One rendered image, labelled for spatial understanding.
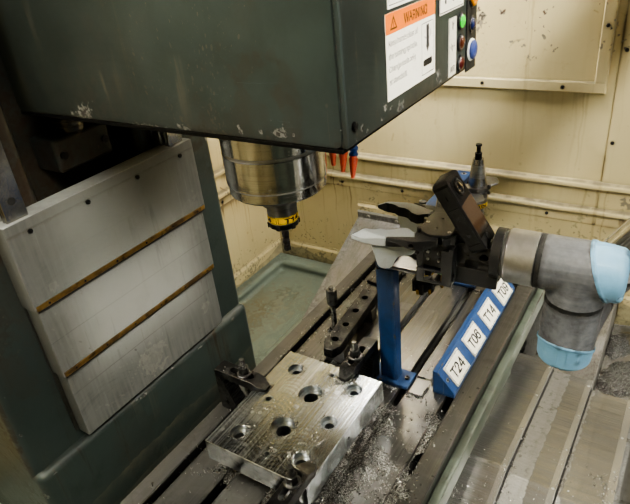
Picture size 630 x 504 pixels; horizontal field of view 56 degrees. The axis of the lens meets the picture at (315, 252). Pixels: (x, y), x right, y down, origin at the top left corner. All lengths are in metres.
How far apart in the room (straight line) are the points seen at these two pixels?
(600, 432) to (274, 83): 1.17
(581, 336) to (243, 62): 0.56
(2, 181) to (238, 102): 0.51
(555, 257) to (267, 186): 0.40
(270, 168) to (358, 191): 1.31
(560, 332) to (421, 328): 0.70
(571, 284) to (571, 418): 0.80
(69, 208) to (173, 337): 0.46
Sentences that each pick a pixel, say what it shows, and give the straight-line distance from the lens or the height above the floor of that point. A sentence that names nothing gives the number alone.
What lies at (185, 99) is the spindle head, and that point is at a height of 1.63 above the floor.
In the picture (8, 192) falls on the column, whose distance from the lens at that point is 1.15.
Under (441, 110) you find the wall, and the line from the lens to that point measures 1.90.
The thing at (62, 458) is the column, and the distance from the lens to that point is 1.44.
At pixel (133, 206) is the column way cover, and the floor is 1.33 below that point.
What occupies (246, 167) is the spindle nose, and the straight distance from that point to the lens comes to 0.86.
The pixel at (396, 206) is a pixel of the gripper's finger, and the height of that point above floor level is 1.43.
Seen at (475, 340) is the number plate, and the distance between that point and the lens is 1.44.
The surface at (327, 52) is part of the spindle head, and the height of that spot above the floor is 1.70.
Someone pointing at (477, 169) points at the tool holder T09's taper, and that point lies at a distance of 1.46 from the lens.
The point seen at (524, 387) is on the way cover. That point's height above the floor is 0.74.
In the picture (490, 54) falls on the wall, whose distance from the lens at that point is 1.80.
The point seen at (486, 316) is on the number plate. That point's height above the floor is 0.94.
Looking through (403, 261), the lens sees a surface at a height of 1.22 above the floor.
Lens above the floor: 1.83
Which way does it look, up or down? 30 degrees down
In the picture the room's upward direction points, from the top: 6 degrees counter-clockwise
